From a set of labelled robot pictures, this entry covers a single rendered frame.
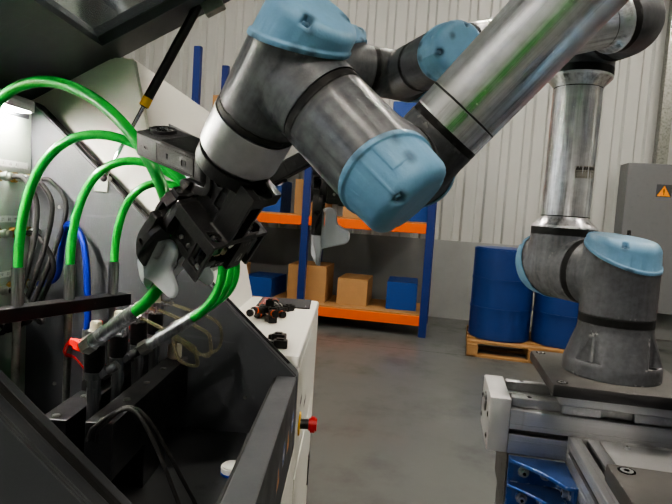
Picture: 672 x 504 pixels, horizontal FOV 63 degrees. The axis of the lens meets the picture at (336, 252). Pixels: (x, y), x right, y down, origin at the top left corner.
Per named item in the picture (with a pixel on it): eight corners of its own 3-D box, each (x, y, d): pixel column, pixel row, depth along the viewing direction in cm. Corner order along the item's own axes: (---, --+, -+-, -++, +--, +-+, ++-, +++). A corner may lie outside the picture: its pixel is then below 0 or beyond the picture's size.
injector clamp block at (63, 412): (108, 533, 74) (113, 422, 73) (35, 527, 74) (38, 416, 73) (184, 431, 108) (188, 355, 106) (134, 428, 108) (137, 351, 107)
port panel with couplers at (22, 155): (0, 321, 95) (4, 139, 93) (-19, 320, 95) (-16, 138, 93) (42, 308, 108) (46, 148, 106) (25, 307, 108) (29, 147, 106)
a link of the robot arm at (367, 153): (469, 175, 47) (383, 89, 49) (441, 160, 36) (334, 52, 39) (404, 239, 49) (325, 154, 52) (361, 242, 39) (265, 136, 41)
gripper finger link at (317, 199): (320, 236, 83) (324, 177, 82) (310, 235, 83) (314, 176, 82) (322, 234, 87) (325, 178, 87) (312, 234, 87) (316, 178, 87)
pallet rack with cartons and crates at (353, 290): (427, 323, 669) (447, 70, 647) (425, 338, 585) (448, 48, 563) (212, 301, 720) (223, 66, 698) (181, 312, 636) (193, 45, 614)
